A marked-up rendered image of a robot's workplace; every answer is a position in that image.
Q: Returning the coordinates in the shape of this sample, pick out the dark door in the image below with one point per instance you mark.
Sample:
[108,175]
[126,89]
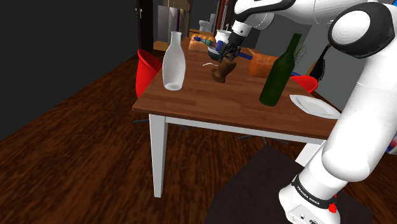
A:
[145,21]

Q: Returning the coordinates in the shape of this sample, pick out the red chair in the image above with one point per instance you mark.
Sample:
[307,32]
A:
[307,82]
[147,69]

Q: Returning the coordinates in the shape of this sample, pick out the wooden table with white legs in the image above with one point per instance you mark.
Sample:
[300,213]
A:
[211,102]

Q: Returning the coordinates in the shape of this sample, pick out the long blue stick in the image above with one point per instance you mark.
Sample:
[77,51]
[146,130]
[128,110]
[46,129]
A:
[246,56]

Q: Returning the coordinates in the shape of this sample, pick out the white mug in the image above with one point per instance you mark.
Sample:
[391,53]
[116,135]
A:
[222,36]

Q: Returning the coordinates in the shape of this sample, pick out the orange bread loaf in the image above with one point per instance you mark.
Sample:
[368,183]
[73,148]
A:
[260,65]
[196,46]

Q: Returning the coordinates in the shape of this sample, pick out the clear white glass bottle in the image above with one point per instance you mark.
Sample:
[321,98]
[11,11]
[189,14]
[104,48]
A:
[174,62]

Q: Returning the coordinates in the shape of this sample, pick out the small white spoon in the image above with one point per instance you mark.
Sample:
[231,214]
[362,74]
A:
[209,64]

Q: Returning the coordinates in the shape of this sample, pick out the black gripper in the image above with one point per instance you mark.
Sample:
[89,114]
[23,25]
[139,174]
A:
[235,40]

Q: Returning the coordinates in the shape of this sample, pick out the brown vase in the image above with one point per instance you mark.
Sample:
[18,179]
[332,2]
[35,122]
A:
[222,73]

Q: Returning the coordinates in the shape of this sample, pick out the white toilet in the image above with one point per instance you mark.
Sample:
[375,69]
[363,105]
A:
[205,24]

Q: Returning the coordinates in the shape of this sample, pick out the dark robot stand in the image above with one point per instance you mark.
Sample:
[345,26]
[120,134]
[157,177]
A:
[248,192]

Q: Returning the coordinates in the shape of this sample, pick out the white plate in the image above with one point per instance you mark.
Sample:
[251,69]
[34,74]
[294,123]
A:
[313,106]

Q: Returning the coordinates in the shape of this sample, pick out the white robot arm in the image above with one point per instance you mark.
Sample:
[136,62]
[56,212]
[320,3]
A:
[356,124]

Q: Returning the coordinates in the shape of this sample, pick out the dark green wine bottle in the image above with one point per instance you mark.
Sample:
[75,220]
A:
[277,77]

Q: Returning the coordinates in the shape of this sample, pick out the green and blue lying bottle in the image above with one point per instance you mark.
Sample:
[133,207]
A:
[213,46]

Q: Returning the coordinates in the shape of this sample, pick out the tall black object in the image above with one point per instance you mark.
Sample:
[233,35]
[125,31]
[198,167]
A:
[321,66]

